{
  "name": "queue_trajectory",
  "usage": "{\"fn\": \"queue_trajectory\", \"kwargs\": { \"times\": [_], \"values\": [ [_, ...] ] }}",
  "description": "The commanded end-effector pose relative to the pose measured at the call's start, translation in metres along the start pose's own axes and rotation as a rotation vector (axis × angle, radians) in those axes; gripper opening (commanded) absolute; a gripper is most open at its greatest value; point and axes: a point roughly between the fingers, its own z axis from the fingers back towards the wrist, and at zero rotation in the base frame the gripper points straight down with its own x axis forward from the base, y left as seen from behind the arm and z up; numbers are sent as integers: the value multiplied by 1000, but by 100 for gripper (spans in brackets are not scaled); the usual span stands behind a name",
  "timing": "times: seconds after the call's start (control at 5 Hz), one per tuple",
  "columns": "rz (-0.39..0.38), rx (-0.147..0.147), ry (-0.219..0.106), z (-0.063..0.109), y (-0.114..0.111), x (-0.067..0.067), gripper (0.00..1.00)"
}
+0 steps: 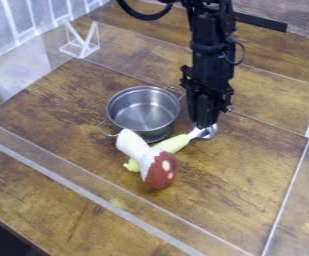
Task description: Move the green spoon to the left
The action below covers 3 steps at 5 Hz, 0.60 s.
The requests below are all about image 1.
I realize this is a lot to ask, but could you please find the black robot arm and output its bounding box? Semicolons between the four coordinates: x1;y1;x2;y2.
159;0;236;129

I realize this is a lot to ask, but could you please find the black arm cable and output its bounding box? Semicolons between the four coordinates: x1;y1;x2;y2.
115;0;248;66

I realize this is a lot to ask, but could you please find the clear acrylic front barrier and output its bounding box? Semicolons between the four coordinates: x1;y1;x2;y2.
0;127;254;256

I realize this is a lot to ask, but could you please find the plush red mushroom toy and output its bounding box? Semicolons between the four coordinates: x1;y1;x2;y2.
115;129;178;189

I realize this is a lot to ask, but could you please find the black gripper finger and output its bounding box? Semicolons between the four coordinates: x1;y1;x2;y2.
197;94;220;129
186;88;198;122

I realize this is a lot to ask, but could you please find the black strip on table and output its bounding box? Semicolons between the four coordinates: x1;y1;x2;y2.
236;12;288;32

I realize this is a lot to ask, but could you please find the clear acrylic triangle bracket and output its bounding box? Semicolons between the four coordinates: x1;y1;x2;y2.
59;22;101;59

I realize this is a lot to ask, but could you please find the green handled metal spoon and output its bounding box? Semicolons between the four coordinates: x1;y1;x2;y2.
123;125;218;173

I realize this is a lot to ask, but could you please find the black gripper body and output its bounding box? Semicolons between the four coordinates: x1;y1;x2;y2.
181;65;234;113

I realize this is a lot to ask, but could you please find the stainless steel pot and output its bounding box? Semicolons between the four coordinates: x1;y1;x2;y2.
99;86;185;143

